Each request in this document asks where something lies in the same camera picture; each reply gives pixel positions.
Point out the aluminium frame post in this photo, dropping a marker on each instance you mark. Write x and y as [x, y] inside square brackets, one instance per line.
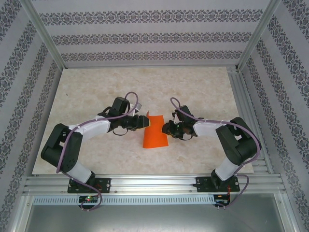
[44, 36]
[287, 212]
[256, 36]
[21, 212]

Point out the grey metal sheet panel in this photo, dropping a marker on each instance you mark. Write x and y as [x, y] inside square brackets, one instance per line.
[154, 220]

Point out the small circuit board blue light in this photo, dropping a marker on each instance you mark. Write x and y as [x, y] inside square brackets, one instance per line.
[220, 200]

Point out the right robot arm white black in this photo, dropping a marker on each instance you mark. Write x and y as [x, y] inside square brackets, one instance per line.
[207, 129]

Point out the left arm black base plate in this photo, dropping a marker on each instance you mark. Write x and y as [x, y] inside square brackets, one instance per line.
[103, 184]

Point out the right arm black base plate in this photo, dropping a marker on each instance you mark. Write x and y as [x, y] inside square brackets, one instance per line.
[205, 184]

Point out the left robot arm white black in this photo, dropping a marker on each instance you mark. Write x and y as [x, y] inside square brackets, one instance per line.
[94, 126]

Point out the left camera white bracket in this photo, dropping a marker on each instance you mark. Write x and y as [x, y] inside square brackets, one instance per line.
[134, 111]

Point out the long aluminium mounting rail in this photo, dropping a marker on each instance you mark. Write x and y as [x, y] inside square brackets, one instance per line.
[154, 181]

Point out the small circuit board green light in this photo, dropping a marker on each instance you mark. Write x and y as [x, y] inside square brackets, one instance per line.
[88, 199]

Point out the aluminium side rails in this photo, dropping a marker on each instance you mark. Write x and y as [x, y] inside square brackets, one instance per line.
[242, 96]

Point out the orange square paper sheet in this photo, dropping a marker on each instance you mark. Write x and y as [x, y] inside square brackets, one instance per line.
[155, 135]

